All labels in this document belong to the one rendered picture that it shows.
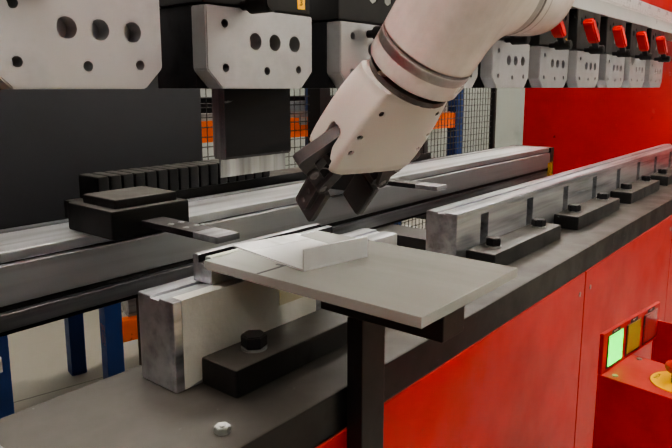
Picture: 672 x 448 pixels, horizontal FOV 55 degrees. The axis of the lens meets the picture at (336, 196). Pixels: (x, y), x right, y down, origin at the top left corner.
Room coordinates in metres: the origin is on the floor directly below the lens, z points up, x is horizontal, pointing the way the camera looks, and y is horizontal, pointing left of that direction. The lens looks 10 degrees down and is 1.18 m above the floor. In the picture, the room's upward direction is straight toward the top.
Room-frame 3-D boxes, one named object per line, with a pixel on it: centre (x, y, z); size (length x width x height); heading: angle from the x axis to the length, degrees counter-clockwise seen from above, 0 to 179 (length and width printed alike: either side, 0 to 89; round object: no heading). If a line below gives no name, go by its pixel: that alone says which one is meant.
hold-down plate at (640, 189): (1.77, -0.84, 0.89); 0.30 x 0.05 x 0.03; 141
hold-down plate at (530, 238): (1.15, -0.34, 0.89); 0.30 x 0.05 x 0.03; 141
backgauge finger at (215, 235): (0.82, 0.23, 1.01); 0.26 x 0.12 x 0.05; 51
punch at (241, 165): (0.72, 0.09, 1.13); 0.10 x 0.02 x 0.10; 141
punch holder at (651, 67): (1.94, -0.91, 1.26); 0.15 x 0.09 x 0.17; 141
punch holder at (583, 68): (1.47, -0.53, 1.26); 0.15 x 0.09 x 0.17; 141
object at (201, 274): (0.74, 0.08, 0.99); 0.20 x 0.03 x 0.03; 141
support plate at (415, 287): (0.63, -0.02, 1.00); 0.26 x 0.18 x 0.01; 51
